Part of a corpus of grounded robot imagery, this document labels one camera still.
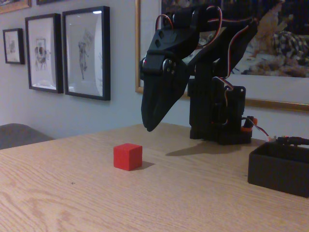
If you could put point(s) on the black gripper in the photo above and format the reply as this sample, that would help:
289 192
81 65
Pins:
158 95

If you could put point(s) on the red cube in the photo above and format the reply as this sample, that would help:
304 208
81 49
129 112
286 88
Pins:
127 157

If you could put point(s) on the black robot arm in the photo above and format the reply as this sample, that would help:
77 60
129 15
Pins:
207 108

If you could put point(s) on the black box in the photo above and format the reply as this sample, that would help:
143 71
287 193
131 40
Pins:
277 169

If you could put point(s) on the orange black table clamp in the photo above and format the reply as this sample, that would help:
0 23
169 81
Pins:
248 124

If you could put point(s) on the large gold framed painting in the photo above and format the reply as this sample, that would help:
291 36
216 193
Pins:
277 36

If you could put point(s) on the large black picture frame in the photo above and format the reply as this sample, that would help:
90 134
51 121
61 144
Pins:
84 53

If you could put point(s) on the medium black picture frame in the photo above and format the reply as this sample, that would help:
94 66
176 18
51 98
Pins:
43 52

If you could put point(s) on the dark picture frame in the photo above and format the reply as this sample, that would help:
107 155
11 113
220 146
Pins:
48 1

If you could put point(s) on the small black picture frame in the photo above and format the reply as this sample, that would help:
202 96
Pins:
13 46

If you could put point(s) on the gold picture frame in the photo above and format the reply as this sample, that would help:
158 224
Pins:
12 5

